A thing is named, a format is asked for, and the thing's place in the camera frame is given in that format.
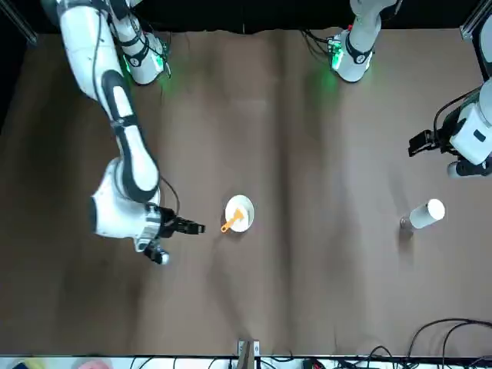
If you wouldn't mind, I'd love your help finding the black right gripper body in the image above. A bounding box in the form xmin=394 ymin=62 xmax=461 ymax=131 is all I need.
xmin=157 ymin=206 xmax=181 ymax=239

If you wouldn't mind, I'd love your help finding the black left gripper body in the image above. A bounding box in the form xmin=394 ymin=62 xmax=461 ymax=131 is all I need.
xmin=431 ymin=128 xmax=454 ymax=155

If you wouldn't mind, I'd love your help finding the yellow oil brush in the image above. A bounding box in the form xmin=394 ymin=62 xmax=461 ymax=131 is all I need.
xmin=220 ymin=207 xmax=247 ymax=233

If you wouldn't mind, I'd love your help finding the white bowl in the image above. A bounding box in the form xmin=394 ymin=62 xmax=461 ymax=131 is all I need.
xmin=224 ymin=194 xmax=255 ymax=234

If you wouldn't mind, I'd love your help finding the pink plate of food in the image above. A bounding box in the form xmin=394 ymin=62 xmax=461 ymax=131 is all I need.
xmin=75 ymin=357 xmax=115 ymax=369

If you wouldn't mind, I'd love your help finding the blue and yellow toy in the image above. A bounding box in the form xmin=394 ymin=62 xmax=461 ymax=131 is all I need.
xmin=13 ymin=357 xmax=51 ymax=369

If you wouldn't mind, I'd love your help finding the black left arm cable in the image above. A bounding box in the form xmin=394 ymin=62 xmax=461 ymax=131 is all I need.
xmin=433 ymin=88 xmax=484 ymax=149

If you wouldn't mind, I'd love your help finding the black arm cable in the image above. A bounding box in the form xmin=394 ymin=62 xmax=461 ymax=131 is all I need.
xmin=91 ymin=0 xmax=181 ymax=220
xmin=433 ymin=88 xmax=484 ymax=149

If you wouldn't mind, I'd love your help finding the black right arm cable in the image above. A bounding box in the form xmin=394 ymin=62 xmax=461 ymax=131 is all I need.
xmin=91 ymin=0 xmax=181 ymax=220

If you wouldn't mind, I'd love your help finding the black right wrist camera module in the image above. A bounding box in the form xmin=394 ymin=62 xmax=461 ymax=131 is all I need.
xmin=143 ymin=245 xmax=171 ymax=266

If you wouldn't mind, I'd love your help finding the aluminium frame post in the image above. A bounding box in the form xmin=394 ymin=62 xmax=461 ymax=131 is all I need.
xmin=460 ymin=0 xmax=492 ymax=40
xmin=237 ymin=340 xmax=261 ymax=369
xmin=0 ymin=0 xmax=38 ymax=44

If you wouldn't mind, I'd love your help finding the black looped cable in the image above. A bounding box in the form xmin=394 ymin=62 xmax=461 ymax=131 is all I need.
xmin=440 ymin=321 xmax=492 ymax=367
xmin=407 ymin=317 xmax=492 ymax=366

